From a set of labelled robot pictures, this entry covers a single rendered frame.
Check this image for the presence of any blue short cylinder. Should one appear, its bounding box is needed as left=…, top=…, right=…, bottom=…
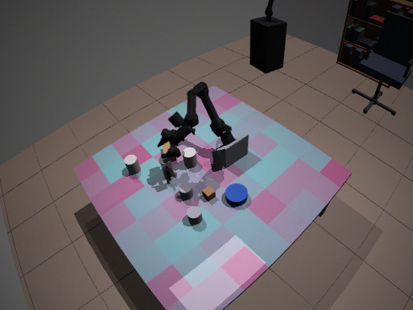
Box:
left=225, top=184, right=248, bottom=206

